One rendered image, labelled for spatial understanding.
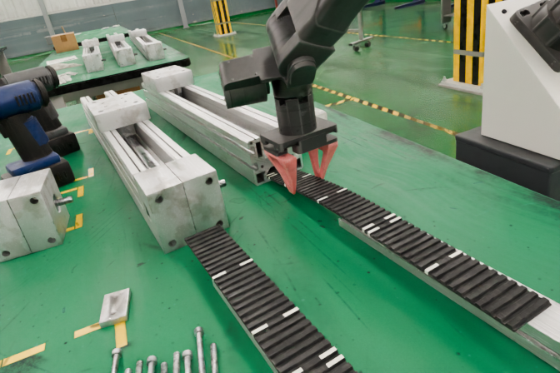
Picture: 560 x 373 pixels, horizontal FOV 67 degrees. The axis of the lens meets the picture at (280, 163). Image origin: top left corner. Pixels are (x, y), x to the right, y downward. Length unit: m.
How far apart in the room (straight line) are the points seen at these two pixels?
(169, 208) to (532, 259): 0.44
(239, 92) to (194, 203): 0.17
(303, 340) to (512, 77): 0.57
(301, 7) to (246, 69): 0.11
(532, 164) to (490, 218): 0.19
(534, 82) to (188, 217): 0.57
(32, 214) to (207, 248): 0.30
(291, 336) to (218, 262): 0.15
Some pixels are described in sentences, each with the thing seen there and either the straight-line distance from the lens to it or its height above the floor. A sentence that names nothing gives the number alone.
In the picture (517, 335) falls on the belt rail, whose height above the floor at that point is 0.79.
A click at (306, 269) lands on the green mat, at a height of 0.78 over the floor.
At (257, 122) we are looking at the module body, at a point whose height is 0.85.
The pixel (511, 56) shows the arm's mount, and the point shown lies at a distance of 0.80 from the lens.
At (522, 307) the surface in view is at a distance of 0.44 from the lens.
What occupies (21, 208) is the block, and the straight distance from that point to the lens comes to 0.73.
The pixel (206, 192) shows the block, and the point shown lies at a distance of 0.60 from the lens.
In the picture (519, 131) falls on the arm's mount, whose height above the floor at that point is 0.81.
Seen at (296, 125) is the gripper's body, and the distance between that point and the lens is 0.60.
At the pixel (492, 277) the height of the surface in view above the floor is 0.81.
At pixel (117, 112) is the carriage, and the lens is 0.96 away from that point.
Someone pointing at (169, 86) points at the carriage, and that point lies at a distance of 1.24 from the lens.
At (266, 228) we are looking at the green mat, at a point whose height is 0.78.
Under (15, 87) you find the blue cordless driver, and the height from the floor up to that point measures 0.99.
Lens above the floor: 1.11
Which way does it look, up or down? 24 degrees down
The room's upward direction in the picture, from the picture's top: 10 degrees counter-clockwise
